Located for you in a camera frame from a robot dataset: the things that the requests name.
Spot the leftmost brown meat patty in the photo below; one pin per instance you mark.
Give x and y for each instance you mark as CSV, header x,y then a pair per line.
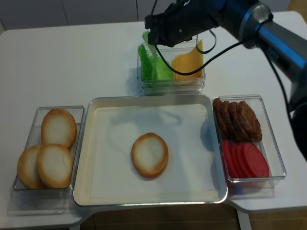
x,y
217,111

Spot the left bun slice in container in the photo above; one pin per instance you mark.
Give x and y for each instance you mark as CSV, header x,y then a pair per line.
x,y
27,168

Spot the remaining green lettuce leaves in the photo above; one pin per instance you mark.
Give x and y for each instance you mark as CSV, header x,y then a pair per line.
x,y
155,72

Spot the clear patty and tomato container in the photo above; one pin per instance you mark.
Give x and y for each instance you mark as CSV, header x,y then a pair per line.
x,y
267,146

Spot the stacked yellow cheese slices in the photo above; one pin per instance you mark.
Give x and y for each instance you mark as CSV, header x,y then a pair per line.
x,y
181,63

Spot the white paper tray liner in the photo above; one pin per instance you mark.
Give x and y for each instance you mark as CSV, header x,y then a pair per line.
x,y
184,128

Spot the upper bun slice in container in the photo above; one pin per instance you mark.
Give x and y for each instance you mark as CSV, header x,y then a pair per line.
x,y
58,127

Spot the upright yellow cheese slice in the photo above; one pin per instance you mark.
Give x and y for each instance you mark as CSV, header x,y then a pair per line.
x,y
196,57

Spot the front bun slice in container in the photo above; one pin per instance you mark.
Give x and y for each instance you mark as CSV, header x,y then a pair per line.
x,y
54,166

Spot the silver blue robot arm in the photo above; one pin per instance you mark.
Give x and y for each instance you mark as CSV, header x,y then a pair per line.
x,y
251,23

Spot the bun slice on tray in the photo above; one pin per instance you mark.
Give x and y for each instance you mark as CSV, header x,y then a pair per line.
x,y
149,155

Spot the white metal tray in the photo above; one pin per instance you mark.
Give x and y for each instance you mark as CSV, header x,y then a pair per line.
x,y
85,170

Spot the clear lettuce and cheese container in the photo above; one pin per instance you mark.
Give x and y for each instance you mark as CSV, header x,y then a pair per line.
x,y
168,54

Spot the leftmost red tomato slice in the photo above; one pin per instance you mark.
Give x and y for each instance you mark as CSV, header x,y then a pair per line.
x,y
227,155

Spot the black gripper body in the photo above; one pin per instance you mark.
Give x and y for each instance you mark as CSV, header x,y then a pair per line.
x,y
179,22

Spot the green lettuce leaf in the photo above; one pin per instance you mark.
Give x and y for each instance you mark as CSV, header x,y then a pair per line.
x,y
151,47

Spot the bun slice in container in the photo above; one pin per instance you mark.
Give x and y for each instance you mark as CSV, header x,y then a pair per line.
x,y
54,166
58,127
27,168

